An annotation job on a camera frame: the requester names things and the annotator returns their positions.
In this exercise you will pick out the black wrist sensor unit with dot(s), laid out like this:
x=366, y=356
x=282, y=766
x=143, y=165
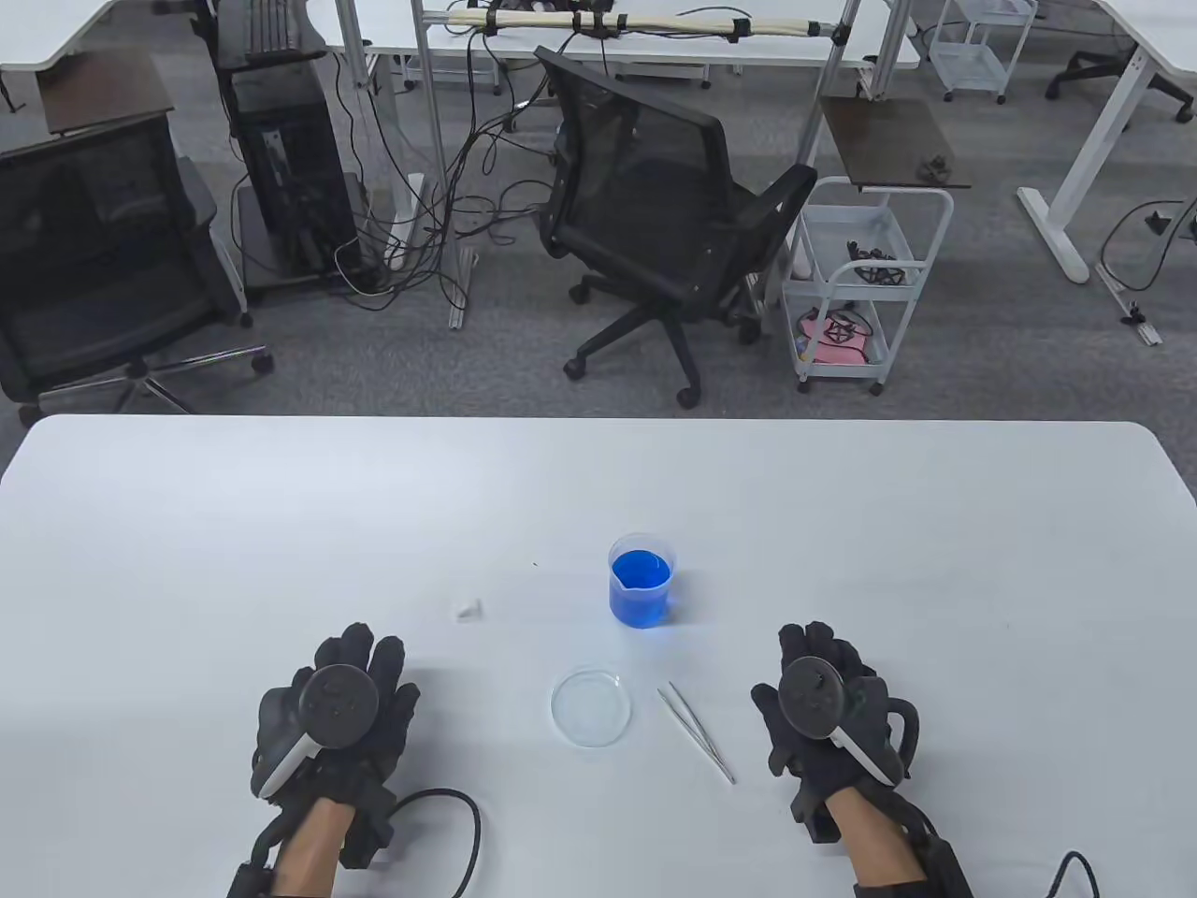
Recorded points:
x=944, y=870
x=365, y=832

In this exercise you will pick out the white desk with white leg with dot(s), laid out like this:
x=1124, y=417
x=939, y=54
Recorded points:
x=1113, y=112

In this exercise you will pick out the black chair base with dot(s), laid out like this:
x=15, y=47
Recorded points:
x=1094, y=70

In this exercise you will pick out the black computer tower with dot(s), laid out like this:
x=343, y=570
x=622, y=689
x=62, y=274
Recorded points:
x=290, y=168

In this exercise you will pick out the small black object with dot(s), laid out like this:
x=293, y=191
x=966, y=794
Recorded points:
x=932, y=168

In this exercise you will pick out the person's right hand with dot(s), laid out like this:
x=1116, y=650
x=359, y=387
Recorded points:
x=846, y=655

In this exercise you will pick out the person's left hand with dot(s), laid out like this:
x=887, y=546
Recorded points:
x=393, y=720

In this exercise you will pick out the person's left forearm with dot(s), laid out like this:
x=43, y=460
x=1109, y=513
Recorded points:
x=313, y=847

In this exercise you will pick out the black white right hand controller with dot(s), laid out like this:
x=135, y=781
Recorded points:
x=812, y=700

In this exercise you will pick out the black chair with chrome base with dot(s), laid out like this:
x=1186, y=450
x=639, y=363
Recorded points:
x=93, y=253

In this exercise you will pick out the black white left hand controller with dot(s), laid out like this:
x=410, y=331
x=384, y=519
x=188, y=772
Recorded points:
x=338, y=697

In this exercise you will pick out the white cotton wad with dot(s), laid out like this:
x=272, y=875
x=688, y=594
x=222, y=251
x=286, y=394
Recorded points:
x=467, y=610

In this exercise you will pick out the pink cloth item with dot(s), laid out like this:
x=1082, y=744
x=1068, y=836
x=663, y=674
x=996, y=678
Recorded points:
x=842, y=348

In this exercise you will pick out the black white hand controller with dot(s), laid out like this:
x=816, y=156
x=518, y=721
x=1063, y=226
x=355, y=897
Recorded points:
x=812, y=700
x=338, y=697

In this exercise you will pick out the white power strip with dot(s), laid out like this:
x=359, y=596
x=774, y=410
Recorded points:
x=402, y=234

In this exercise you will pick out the person's right forearm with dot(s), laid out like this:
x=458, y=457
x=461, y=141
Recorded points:
x=874, y=837

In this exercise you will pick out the beige padded rod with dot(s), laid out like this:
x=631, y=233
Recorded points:
x=673, y=23

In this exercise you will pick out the metal tweezers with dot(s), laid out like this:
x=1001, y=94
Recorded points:
x=698, y=734

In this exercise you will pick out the long white desk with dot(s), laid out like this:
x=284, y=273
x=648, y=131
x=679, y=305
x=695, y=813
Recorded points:
x=655, y=47

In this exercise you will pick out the dark brown side table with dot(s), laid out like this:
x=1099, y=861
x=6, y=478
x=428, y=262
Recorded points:
x=103, y=94

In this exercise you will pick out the black right wrist sensor unit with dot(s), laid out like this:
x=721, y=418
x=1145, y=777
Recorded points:
x=944, y=870

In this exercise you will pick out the black left wrist sensor unit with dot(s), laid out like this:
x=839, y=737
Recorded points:
x=365, y=832

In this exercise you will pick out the beaker of blue dye solution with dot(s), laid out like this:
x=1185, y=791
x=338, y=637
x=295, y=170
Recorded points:
x=641, y=585

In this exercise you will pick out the clear culture dish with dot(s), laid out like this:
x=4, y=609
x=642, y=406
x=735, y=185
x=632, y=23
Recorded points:
x=590, y=707

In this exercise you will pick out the white utility cart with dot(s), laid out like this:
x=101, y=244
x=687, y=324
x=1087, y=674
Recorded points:
x=846, y=234

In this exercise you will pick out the black mesh office chair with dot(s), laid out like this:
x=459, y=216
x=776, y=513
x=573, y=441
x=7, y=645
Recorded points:
x=645, y=159

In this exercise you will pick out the aluminium floor rail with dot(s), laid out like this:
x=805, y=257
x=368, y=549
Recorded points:
x=1127, y=304

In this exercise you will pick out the white desk with curved edge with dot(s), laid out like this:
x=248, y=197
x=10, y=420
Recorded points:
x=56, y=28

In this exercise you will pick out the brown side table top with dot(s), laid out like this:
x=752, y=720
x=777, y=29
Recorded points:
x=888, y=140

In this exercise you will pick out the grey computer stand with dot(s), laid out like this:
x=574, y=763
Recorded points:
x=248, y=224

